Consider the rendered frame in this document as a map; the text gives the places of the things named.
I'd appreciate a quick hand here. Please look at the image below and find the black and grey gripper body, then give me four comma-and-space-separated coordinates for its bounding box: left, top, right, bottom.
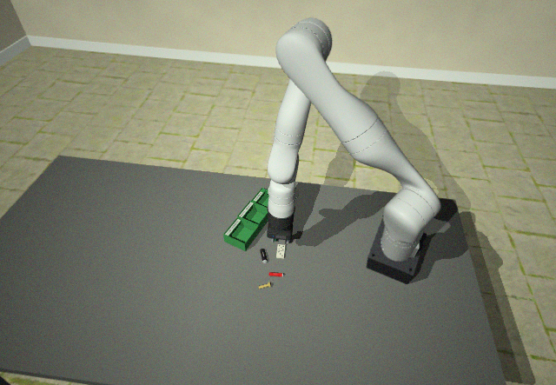
267, 198, 295, 241

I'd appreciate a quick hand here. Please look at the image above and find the green three-compartment bin rack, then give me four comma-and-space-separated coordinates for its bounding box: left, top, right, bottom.
223, 188, 269, 251

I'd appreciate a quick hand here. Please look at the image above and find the white domino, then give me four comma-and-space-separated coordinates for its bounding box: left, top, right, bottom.
276, 244, 285, 259

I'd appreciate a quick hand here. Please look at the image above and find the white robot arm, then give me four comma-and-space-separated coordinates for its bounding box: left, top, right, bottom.
267, 18, 441, 262

